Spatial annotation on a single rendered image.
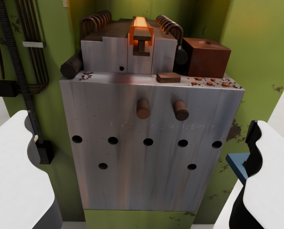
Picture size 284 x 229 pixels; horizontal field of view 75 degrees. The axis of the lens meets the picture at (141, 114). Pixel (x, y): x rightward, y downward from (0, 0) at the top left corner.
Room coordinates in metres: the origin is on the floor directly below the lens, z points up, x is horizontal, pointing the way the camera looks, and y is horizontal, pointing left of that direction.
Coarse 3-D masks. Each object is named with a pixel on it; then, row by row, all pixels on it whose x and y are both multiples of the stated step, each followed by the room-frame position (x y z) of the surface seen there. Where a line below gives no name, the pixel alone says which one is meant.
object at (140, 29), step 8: (136, 16) 0.71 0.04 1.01; (136, 24) 0.48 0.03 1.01; (144, 24) 0.50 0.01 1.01; (136, 32) 0.33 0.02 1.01; (144, 32) 0.34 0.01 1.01; (152, 32) 0.39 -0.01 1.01; (136, 40) 0.39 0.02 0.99; (144, 40) 0.30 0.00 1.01; (136, 48) 0.32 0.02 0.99; (144, 48) 0.33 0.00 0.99
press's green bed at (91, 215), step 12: (96, 216) 0.34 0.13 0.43; (108, 216) 0.34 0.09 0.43; (120, 216) 0.34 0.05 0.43; (132, 216) 0.34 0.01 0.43; (144, 216) 0.35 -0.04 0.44; (156, 216) 0.35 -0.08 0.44; (168, 216) 0.35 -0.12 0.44; (180, 216) 0.35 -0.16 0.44; (192, 216) 0.35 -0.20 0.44; (96, 228) 0.34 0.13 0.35; (108, 228) 0.34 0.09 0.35; (120, 228) 0.34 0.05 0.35; (132, 228) 0.34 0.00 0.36; (144, 228) 0.35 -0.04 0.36; (156, 228) 0.35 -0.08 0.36; (168, 228) 0.35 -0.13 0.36; (180, 228) 0.35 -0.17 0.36
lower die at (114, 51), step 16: (112, 32) 0.46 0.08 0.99; (128, 32) 0.41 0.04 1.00; (160, 32) 0.50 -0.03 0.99; (96, 48) 0.40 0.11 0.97; (112, 48) 0.40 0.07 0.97; (128, 48) 0.40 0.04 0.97; (160, 48) 0.41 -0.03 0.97; (96, 64) 0.40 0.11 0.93; (112, 64) 0.40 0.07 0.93; (128, 64) 0.40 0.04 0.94; (144, 64) 0.40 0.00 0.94; (160, 64) 0.41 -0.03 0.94
